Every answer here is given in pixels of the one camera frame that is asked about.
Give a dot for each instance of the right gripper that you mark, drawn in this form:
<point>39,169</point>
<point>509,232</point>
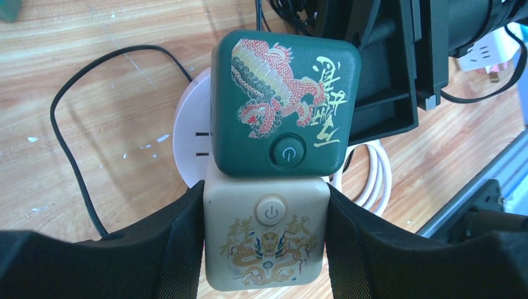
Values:
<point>404,53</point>

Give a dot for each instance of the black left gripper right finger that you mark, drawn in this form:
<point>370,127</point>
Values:
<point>370,257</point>

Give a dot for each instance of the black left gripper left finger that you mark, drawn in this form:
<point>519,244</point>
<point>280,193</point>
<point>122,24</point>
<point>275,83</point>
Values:
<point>157,257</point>

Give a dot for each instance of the beige wooden cube socket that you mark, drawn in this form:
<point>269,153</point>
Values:
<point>263,233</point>

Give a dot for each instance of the green patterned cube socket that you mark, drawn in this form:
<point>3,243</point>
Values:
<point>281,105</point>

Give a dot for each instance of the green plug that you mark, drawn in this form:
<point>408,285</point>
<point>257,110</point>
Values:
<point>10,10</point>

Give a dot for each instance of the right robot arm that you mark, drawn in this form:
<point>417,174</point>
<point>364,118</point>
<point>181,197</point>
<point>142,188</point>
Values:
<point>469,21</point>

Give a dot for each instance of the white cube socket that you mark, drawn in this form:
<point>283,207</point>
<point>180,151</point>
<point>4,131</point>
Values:
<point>490,55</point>

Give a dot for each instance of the white round socket base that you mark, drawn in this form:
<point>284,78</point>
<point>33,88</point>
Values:
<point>191,143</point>

